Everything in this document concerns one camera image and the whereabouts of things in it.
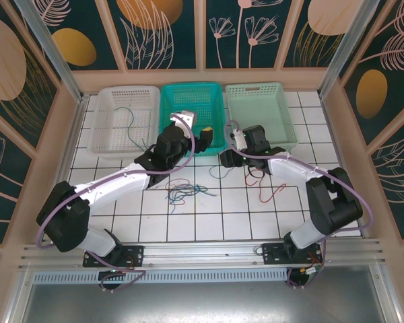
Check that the teal perforated basket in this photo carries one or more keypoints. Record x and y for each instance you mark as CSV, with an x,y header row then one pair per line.
x,y
202,97

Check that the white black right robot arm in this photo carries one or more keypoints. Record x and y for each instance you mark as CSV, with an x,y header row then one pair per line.
x,y
289,168

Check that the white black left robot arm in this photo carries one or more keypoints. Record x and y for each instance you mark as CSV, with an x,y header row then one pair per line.
x,y
114,185

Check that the mint green perforated basket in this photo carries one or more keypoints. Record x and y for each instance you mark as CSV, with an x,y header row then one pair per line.
x,y
259,111

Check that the white perforated basket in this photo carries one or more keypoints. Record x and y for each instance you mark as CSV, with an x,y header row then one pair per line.
x,y
121,101

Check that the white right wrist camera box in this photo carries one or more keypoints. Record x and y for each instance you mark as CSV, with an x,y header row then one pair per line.
x,y
238,138

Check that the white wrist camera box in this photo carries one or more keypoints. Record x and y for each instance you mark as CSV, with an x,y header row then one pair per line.
x,y
185,117
238,138

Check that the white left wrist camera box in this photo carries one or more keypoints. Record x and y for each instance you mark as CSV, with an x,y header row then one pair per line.
x,y
185,117

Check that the aluminium side rail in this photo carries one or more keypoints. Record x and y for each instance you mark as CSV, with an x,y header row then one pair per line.
x,y
70,148
338,148

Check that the floral wall panel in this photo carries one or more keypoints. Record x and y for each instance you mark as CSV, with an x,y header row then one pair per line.
x,y
6,67
3,175
384,67
155,40
242,50
97,33
309,43
397,181

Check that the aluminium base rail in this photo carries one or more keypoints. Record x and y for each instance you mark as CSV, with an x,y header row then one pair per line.
x,y
202,254

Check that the aluminium frame post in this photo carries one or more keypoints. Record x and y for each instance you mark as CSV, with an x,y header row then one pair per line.
x,y
344,43
50,43

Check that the grey metal base plate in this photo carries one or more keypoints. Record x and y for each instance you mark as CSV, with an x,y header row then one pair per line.
x,y
202,303

